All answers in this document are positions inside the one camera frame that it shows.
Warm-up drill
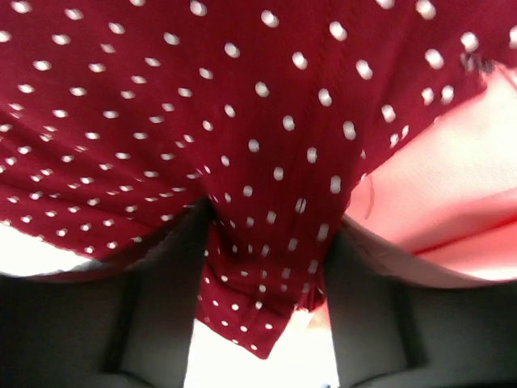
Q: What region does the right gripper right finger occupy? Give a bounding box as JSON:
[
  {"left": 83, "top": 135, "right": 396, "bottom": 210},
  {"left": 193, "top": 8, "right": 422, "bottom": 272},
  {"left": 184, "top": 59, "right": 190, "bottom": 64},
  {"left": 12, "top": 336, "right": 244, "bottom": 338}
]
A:
[{"left": 324, "top": 218, "right": 516, "bottom": 387}]

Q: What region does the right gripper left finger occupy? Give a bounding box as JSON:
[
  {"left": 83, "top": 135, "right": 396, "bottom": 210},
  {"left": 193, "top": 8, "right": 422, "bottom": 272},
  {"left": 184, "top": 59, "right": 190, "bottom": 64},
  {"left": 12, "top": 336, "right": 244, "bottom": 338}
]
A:
[{"left": 1, "top": 200, "right": 210, "bottom": 387}]

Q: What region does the red polka dot cloth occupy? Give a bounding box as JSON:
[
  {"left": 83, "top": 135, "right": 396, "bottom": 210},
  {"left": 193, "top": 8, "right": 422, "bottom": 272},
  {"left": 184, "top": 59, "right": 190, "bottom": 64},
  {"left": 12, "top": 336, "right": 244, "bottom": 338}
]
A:
[{"left": 1, "top": 1, "right": 516, "bottom": 359}]

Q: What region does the salmon pink cloth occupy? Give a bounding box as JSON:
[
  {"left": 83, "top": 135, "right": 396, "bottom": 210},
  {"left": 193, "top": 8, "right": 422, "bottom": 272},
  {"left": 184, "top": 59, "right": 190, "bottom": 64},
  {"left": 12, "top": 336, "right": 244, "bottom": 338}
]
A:
[{"left": 343, "top": 66, "right": 516, "bottom": 289}]

